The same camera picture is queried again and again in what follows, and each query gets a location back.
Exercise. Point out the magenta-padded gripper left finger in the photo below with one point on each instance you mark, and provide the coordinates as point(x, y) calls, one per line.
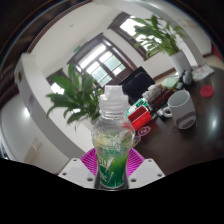
point(89, 163)

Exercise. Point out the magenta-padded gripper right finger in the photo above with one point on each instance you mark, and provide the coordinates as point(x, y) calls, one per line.
point(135, 161)

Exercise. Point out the clear bottle with green drink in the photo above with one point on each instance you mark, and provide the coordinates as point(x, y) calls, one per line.
point(113, 140)

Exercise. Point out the red plastic box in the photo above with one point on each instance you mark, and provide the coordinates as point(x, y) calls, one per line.
point(141, 119)

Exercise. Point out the green and white box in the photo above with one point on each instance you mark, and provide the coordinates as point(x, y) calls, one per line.
point(136, 106)

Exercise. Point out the potted plant in white pot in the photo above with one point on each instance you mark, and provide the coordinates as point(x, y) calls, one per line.
point(181, 61)
point(78, 96)

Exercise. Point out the white mug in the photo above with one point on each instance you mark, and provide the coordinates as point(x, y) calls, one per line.
point(181, 110)

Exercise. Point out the black chair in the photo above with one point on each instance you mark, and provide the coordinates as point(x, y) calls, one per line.
point(138, 85)

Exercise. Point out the brown framed window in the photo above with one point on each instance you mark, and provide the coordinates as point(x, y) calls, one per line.
point(56, 88)
point(128, 26)

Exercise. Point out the green cloth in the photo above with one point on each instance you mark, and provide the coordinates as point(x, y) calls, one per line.
point(170, 82)

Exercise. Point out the dark round gadget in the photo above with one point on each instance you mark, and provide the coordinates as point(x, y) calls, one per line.
point(187, 77)

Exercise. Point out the brown glazed double door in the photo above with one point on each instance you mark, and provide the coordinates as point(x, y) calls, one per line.
point(100, 63)

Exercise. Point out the flat round red coaster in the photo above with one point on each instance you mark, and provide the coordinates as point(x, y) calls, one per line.
point(207, 90)

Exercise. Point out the green exit sign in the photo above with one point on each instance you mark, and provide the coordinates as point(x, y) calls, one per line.
point(76, 49)

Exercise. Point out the red carpeted staircase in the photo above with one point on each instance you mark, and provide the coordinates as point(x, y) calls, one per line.
point(217, 54)

